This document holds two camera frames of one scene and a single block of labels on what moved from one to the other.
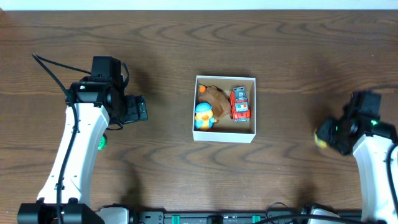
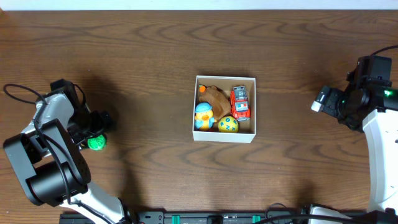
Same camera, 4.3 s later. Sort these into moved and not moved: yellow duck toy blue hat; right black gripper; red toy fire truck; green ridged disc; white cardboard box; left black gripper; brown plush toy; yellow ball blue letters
Moved: right black gripper; left black gripper; yellow ball blue letters
Not moved: red toy fire truck; white cardboard box; green ridged disc; brown plush toy; yellow duck toy blue hat
